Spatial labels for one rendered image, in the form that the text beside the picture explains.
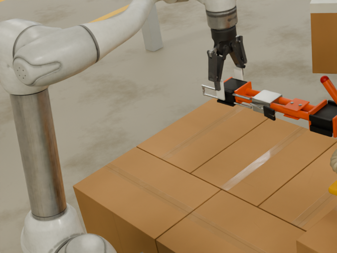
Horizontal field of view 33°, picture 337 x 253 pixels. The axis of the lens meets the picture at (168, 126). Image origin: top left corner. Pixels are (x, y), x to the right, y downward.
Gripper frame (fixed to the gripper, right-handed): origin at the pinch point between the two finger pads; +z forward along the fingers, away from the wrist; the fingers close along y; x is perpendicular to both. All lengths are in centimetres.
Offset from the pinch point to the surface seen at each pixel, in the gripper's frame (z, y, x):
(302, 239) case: 31, -16, -38
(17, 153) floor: 127, 13, 233
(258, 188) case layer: 72, 32, 21
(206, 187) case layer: 72, 19, 41
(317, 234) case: 31, -12, -40
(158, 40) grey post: 119, 188, 272
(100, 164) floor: 126, 41, 169
